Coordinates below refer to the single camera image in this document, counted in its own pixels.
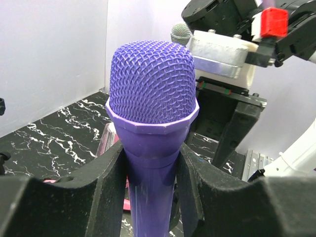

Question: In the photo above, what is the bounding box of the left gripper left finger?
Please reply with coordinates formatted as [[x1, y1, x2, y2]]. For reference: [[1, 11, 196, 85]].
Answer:
[[0, 142, 126, 237]]

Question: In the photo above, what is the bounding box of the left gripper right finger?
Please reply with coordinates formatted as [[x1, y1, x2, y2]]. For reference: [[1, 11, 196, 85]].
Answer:
[[177, 145, 316, 237]]

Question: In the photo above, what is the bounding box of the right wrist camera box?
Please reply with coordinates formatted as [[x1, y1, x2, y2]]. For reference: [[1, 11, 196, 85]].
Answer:
[[189, 31, 258, 89]]

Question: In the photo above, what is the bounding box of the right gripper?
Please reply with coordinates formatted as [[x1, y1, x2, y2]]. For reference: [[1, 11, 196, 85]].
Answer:
[[196, 76, 267, 168]]

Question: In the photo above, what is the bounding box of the purple plastic microphone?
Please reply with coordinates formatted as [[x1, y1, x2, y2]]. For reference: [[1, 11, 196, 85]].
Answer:
[[106, 40, 199, 237]]

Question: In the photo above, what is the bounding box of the glitter purple microphone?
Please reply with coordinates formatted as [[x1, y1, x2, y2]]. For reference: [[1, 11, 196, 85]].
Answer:
[[170, 22, 192, 46]]

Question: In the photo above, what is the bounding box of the pink metronome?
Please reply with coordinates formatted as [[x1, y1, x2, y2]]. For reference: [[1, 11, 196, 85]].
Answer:
[[96, 122, 119, 157]]

